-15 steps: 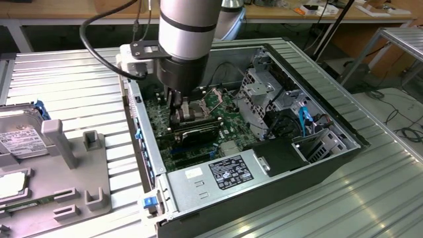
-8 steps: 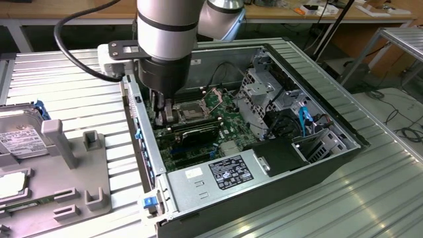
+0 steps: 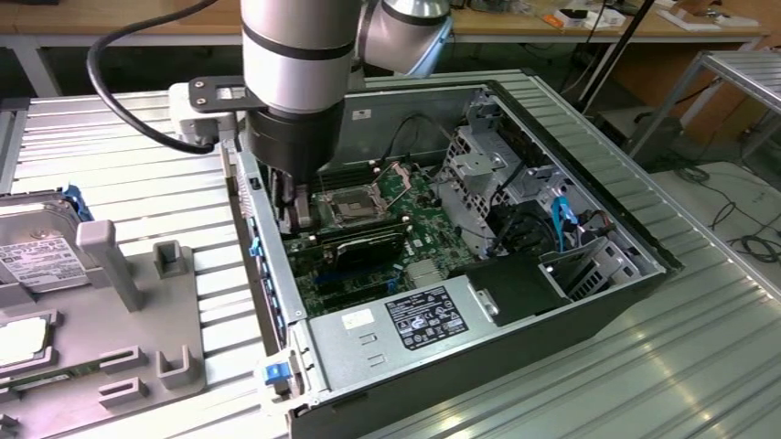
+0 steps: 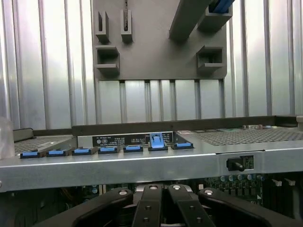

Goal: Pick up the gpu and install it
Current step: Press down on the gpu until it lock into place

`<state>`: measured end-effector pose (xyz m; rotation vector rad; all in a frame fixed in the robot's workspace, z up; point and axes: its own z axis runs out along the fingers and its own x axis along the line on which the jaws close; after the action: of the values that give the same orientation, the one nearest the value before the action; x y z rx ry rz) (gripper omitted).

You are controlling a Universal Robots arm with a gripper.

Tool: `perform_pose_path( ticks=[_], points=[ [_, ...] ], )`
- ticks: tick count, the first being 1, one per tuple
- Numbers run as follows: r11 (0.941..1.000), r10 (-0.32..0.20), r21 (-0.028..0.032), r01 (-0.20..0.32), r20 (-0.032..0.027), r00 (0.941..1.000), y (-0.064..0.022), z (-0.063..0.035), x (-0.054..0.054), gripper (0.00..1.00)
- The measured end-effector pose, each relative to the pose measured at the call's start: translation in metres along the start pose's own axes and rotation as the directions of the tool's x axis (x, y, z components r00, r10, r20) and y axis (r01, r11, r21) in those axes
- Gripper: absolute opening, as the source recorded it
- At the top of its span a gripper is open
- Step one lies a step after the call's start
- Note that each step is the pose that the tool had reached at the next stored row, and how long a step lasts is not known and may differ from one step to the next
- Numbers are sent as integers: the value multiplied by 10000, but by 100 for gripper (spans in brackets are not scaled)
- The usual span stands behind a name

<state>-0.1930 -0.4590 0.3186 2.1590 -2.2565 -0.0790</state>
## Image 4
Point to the green motherboard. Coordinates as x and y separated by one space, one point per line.
236 191

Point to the grey parts rack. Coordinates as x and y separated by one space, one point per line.
154 59

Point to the hard disk with blue carrier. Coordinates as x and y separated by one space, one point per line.
221 6

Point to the black case label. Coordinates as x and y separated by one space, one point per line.
118 141

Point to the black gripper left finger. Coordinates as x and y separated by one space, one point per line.
146 208

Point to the blue slot retention clip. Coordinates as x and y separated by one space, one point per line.
30 155
55 153
157 142
108 150
81 151
133 148
182 145

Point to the green RAM stick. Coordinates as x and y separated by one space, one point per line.
126 19

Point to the black chassis intrusion switch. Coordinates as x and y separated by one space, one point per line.
233 163

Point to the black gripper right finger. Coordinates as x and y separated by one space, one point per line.
187 208

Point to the black silver PC case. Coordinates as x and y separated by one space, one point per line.
118 170

